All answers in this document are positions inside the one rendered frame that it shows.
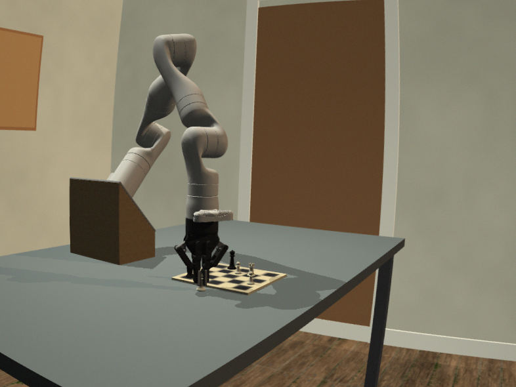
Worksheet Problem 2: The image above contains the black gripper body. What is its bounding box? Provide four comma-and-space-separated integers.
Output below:
184, 218, 219, 255

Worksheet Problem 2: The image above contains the chessboard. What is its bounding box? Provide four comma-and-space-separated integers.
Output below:
171, 263, 287, 295

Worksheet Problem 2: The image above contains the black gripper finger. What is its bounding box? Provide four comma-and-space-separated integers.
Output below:
174, 241, 202, 286
201, 241, 228, 285

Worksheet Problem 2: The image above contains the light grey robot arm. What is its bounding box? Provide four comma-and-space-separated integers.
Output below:
107, 34, 233, 222

